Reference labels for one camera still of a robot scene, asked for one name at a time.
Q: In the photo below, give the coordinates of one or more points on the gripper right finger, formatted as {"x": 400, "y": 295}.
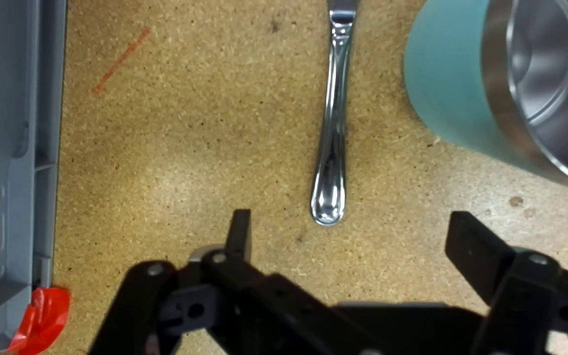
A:
{"x": 520, "y": 281}

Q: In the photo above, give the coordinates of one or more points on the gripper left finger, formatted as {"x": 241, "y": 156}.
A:
{"x": 244, "y": 291}

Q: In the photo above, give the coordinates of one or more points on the silver butter knife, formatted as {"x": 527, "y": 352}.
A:
{"x": 333, "y": 133}

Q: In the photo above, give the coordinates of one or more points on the teal steel mug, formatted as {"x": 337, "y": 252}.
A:
{"x": 501, "y": 84}

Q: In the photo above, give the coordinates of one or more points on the red tape piece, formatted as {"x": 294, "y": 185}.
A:
{"x": 42, "y": 318}

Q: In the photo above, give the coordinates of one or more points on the grey plastic crate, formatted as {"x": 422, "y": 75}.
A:
{"x": 8, "y": 162}

